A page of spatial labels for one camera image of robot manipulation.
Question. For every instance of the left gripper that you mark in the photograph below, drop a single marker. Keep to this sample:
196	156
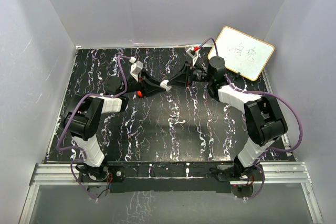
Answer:
143	83

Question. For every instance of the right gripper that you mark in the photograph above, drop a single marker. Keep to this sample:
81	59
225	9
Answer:
180	79

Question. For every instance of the white round disc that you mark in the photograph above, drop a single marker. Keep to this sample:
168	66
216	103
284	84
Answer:
164	85

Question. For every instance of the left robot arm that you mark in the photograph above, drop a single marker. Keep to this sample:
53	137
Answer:
82	118

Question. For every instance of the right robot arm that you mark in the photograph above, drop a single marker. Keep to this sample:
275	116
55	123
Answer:
264	119

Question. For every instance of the small whiteboard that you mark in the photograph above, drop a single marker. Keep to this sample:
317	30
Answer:
242	53

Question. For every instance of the black base bar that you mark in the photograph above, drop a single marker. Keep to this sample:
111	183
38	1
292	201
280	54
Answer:
173	176

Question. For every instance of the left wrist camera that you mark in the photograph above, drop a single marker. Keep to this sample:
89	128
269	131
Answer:
136	69

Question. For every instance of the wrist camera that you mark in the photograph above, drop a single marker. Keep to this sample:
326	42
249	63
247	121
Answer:
136	69
193	52

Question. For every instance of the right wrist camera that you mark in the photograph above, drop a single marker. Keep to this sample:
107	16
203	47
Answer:
193	52

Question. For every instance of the aluminium rail frame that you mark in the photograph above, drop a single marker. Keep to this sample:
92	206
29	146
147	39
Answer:
164	160

